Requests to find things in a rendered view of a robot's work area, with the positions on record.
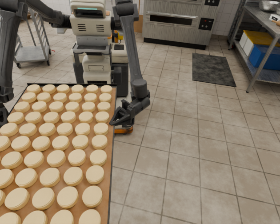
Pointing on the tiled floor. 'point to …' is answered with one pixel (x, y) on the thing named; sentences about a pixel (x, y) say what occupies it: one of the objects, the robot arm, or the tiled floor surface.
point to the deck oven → (179, 22)
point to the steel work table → (264, 16)
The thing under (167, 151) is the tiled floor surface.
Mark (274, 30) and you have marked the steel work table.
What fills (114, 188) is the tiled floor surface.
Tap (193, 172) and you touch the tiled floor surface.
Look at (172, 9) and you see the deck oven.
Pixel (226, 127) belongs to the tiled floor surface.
